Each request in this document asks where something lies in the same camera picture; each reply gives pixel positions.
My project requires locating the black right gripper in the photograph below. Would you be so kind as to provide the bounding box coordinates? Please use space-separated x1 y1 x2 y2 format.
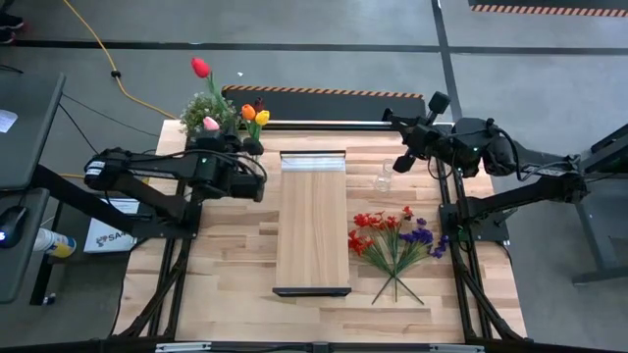
385 90 455 175

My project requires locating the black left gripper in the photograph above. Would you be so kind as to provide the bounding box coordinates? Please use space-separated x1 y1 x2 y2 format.
188 131 265 157

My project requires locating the orange artificial tulip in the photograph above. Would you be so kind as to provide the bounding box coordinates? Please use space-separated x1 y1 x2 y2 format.
240 103 261 141

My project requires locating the clear glass vase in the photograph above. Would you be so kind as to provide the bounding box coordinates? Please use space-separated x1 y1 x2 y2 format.
373 158 396 194

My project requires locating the red artificial tulip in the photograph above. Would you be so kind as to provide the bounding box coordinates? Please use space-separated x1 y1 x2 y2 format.
189 56 228 112

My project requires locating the red artificial flower bunch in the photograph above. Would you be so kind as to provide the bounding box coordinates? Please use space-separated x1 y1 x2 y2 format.
351 205 416 303
346 228 426 306

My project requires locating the purple artificial flower bunch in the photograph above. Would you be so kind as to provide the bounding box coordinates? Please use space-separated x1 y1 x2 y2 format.
371 218 450 306

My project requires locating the light wooden shelf board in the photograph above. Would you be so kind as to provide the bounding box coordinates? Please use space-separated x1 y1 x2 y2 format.
275 155 351 290

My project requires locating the green potted plant black pot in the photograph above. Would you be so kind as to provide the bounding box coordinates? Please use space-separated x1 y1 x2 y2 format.
179 91 242 139

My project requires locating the black mat with hazard stripes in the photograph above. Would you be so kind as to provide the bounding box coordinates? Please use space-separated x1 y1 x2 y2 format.
468 0 628 19
221 84 427 123

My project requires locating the white printed cardboard box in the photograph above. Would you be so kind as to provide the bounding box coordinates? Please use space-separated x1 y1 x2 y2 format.
82 198 141 255

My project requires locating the dark grey desk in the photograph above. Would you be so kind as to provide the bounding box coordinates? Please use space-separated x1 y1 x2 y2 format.
0 72 68 305

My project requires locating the white and yellow canister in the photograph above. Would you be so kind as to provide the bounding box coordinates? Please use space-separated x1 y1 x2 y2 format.
32 227 79 260

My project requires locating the grey metal stand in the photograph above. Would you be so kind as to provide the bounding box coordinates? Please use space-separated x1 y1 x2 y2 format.
571 122 628 286

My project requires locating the white paper sheet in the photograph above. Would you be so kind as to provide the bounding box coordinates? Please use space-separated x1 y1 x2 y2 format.
0 108 20 134

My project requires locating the black computer mouse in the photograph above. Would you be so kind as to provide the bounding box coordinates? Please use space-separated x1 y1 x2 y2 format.
0 205 29 249

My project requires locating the person's foot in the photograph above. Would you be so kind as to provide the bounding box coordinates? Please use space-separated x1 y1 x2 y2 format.
0 12 25 45

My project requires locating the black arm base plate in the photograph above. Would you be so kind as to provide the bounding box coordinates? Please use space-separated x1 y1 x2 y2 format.
131 198 203 241
438 203 511 242

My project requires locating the black floor cable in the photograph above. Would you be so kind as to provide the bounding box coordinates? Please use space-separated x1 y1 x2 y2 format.
58 91 161 138

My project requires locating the yellow power cable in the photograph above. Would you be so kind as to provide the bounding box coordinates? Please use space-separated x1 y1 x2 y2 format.
61 0 179 122

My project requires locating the silver metal bracket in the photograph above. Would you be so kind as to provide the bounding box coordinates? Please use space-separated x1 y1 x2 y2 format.
430 344 486 353
155 342 213 353

